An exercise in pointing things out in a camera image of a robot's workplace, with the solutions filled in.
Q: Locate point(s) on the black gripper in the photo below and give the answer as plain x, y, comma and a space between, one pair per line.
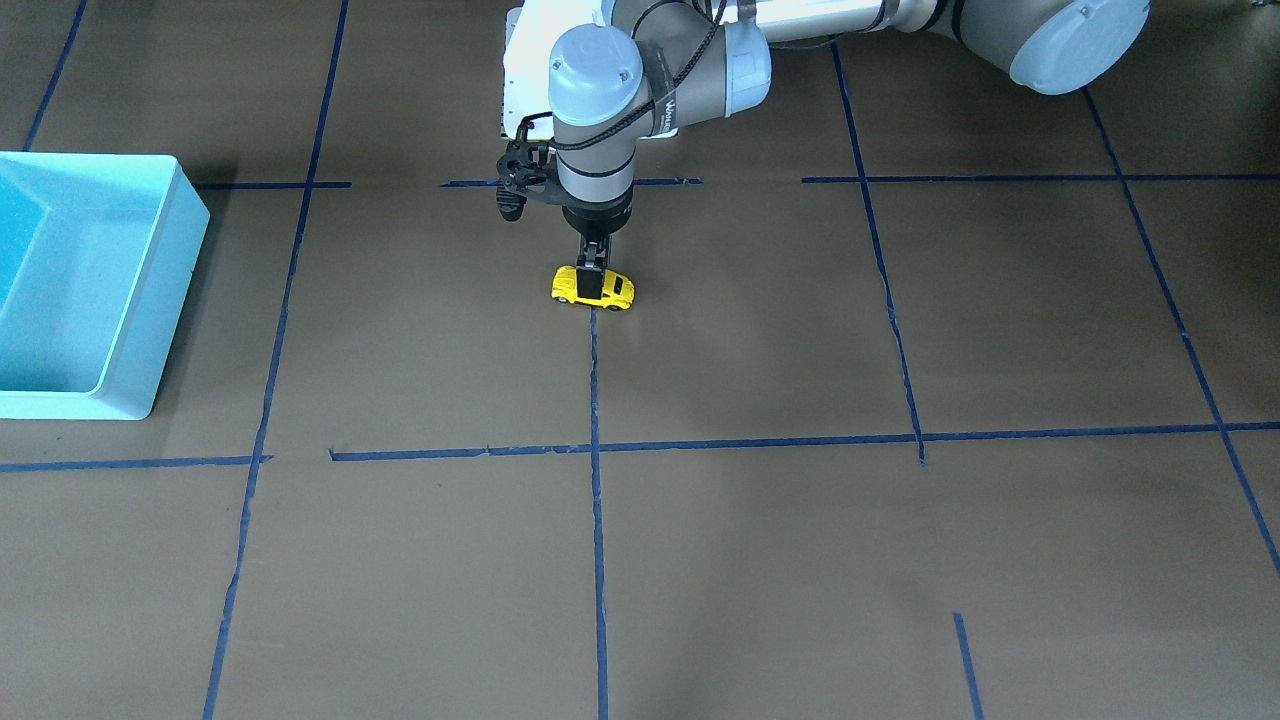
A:
596, 219

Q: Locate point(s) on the yellow beetle toy car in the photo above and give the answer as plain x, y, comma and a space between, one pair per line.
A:
619, 291

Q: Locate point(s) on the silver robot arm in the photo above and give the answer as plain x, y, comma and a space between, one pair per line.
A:
640, 69

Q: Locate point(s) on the light blue plastic bin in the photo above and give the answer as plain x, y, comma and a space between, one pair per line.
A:
97, 253

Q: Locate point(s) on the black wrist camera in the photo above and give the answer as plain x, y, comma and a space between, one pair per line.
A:
522, 176

